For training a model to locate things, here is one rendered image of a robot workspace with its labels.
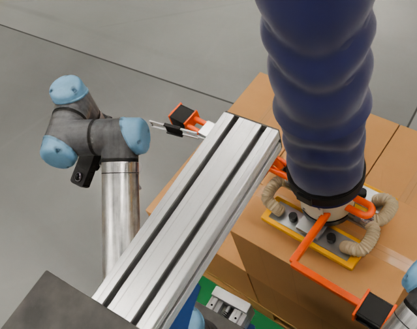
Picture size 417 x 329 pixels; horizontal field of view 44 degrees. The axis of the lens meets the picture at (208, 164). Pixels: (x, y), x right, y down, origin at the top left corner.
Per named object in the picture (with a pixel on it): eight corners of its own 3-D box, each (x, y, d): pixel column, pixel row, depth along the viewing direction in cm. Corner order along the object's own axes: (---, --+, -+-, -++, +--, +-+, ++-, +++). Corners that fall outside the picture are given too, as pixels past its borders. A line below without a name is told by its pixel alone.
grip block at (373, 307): (396, 311, 138) (397, 305, 134) (380, 338, 135) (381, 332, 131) (367, 294, 142) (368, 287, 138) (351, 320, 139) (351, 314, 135)
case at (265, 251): (427, 267, 204) (442, 219, 172) (379, 354, 190) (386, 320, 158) (295, 201, 233) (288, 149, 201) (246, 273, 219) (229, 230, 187)
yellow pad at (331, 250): (368, 247, 160) (369, 239, 156) (352, 272, 157) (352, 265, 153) (277, 198, 177) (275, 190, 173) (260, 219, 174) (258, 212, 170)
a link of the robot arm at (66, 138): (81, 148, 100) (94, 104, 106) (29, 150, 103) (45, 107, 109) (96, 170, 106) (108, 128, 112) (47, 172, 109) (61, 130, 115)
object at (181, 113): (200, 119, 191) (197, 109, 187) (188, 132, 188) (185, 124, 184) (183, 110, 195) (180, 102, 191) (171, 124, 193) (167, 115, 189)
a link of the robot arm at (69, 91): (40, 102, 107) (52, 72, 112) (64, 134, 116) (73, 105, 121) (75, 100, 105) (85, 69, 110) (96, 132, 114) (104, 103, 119)
